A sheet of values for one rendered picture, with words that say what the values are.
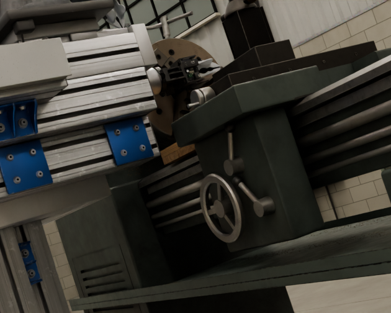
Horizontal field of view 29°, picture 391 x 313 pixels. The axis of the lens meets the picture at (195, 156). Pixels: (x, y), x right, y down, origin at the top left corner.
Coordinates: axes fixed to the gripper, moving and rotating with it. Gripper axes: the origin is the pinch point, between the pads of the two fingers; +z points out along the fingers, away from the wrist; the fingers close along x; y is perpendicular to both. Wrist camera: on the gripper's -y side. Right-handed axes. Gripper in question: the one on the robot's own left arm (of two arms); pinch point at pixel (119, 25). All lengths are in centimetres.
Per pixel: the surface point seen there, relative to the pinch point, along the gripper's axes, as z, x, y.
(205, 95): 33, -28, 66
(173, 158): 43, -22, 27
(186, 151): 43, -22, 36
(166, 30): 9.1, 8.1, 8.9
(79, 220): 46, -31, -36
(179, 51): 16.8, 6.1, 12.6
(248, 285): 73, -42, 65
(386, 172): 60, -33, 110
